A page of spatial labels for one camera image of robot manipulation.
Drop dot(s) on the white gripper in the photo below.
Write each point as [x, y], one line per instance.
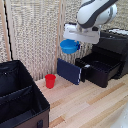
[85, 35]

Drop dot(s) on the blue plastic bowl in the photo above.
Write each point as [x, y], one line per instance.
[69, 47]

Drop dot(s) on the black air fryer drawer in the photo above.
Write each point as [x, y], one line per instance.
[100, 75]

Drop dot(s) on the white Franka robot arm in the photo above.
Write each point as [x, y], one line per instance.
[95, 13]

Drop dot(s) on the black air fryer body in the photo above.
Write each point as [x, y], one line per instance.
[116, 46]

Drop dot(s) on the dark blue book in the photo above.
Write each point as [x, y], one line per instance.
[68, 70]

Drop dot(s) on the woven folding screen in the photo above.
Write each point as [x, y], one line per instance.
[30, 30]

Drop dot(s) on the red plastic cup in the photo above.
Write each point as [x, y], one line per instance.
[50, 81]

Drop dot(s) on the black fabric storage box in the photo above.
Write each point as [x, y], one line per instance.
[20, 96]

